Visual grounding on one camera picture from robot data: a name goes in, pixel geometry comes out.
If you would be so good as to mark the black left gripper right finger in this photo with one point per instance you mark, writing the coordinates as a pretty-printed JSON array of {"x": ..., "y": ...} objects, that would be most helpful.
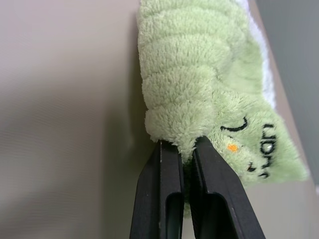
[{"x": 216, "y": 199}]

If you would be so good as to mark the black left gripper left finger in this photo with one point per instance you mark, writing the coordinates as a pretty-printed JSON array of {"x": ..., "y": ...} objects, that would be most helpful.
[{"x": 159, "y": 189}]

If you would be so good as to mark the green terry towel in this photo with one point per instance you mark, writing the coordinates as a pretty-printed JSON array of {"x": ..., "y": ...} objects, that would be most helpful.
[{"x": 189, "y": 74}]

